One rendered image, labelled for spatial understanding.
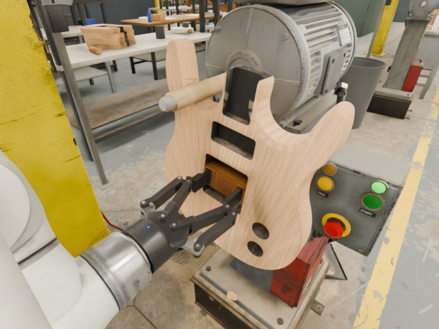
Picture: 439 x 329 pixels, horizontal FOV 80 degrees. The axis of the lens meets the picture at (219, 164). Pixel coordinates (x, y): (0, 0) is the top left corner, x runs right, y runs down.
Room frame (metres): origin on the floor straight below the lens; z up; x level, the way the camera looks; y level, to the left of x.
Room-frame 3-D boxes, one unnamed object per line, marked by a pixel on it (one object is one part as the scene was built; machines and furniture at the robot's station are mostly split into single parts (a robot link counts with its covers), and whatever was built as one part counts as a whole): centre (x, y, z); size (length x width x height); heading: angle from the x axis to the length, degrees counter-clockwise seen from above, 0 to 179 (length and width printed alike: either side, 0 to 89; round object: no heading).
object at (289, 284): (0.68, -0.34, 0.49); 0.25 x 0.12 x 0.37; 141
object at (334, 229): (0.39, -0.25, 0.98); 0.04 x 0.04 x 0.04; 51
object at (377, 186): (0.37, -0.29, 1.11); 0.03 x 0.01 x 0.03; 51
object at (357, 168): (0.51, -0.31, 0.99); 0.24 x 0.21 x 0.26; 141
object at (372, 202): (0.37, -0.29, 1.07); 0.03 x 0.01 x 0.03; 51
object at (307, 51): (0.72, -0.18, 1.25); 0.41 x 0.27 x 0.26; 141
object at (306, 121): (0.78, -0.21, 1.11); 0.36 x 0.24 x 0.04; 141
